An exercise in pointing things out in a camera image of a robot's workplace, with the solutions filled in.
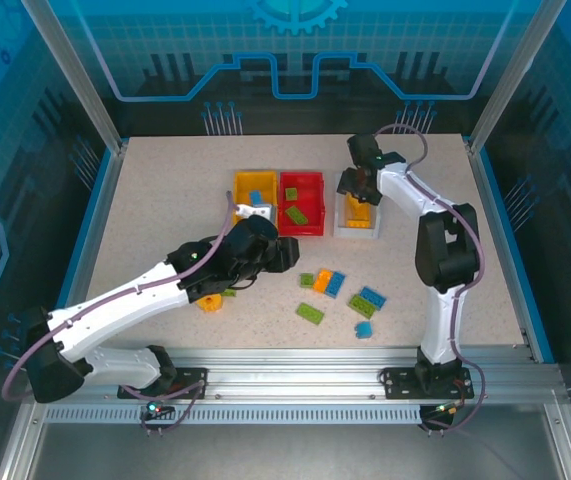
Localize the white plastic bin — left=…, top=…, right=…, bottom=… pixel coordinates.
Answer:
left=333, top=171, right=382, bottom=240

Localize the red plastic bin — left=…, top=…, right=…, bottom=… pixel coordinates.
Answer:
left=277, top=171, right=327, bottom=237

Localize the yellow plastic bin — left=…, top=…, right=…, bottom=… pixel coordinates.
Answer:
left=232, top=169, right=280, bottom=229

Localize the blue table edge strip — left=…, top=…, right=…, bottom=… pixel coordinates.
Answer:
left=47, top=147, right=117, bottom=364

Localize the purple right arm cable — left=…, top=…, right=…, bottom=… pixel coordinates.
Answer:
left=374, top=123, right=487, bottom=435

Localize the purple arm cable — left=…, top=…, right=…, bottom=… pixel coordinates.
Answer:
left=374, top=123, right=487, bottom=435
left=2, top=191, right=241, bottom=436

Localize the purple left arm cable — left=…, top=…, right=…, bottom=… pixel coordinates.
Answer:
left=2, top=191, right=241, bottom=436

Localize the aluminium frame rail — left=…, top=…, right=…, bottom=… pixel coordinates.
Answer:
left=32, top=347, right=566, bottom=407

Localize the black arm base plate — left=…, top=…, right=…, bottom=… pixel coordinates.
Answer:
left=117, top=367, right=209, bottom=401
left=382, top=367, right=475, bottom=401

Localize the aluminium upright frame post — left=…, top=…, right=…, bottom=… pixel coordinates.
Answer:
left=20, top=0, right=130, bottom=154
left=466, top=0, right=552, bottom=154

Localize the slotted grey cable duct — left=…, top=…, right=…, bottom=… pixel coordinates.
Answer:
left=44, top=405, right=426, bottom=426

